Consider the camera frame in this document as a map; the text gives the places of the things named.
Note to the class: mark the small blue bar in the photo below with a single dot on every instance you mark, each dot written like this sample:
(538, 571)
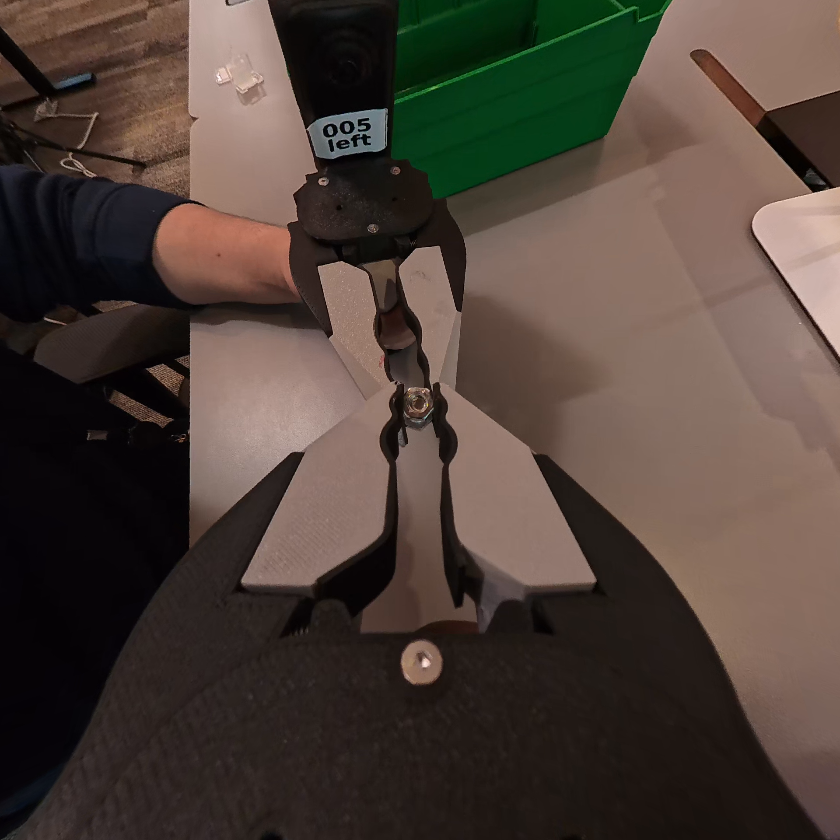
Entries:
(75, 79)

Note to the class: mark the black tripod stand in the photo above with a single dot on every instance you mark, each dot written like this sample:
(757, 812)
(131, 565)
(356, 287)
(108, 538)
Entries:
(29, 64)

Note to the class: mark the grey padded office chair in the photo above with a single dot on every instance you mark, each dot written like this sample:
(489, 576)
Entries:
(111, 341)

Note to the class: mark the person's left forearm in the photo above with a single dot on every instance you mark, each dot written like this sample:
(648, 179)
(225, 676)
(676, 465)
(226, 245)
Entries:
(216, 256)

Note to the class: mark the green plastic bin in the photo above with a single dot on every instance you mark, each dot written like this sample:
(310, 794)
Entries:
(512, 111)

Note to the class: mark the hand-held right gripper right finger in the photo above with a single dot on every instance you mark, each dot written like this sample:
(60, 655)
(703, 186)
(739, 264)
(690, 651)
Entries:
(518, 518)

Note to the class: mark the white document stand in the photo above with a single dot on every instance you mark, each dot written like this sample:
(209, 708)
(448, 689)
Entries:
(807, 262)

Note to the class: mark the medium steel hex nut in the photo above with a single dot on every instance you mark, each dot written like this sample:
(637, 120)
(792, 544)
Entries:
(426, 408)

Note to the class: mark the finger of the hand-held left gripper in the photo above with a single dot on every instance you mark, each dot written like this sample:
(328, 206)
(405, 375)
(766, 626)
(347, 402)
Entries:
(348, 308)
(436, 308)

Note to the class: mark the clear plastic pieces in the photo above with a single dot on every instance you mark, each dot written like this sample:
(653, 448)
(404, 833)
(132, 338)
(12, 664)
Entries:
(246, 82)

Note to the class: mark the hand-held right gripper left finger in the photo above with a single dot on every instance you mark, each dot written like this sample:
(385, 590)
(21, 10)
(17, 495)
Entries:
(315, 518)

